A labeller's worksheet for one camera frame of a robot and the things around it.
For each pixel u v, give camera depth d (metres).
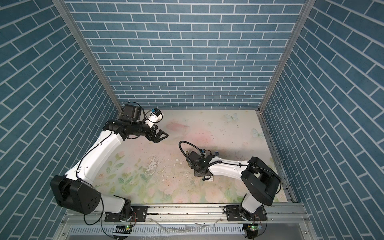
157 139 0.68
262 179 0.47
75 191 0.40
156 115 0.68
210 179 0.68
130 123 0.59
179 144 0.72
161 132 0.68
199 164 0.68
